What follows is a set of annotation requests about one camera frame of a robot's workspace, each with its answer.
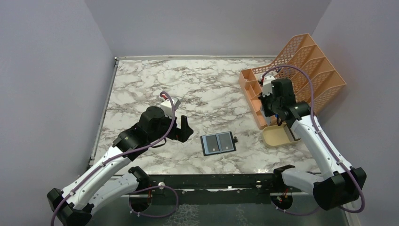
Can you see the dark grey credit card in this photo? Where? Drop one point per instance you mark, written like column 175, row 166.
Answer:
column 212, row 145

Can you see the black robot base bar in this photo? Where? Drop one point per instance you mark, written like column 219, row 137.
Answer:
column 203, row 189

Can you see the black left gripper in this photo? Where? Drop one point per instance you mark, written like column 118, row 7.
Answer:
column 182, row 133

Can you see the orange mesh file organizer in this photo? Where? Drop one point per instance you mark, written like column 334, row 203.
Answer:
column 301, row 51

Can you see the black leather card holder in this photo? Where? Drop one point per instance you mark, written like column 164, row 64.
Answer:
column 203, row 143

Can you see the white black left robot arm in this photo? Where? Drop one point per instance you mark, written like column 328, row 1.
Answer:
column 75, row 204

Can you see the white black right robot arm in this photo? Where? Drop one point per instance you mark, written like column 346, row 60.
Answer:
column 339, row 183

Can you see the beige card tray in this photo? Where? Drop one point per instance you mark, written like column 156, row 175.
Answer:
column 276, row 136

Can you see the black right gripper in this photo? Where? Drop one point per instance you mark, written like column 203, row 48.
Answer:
column 267, row 112

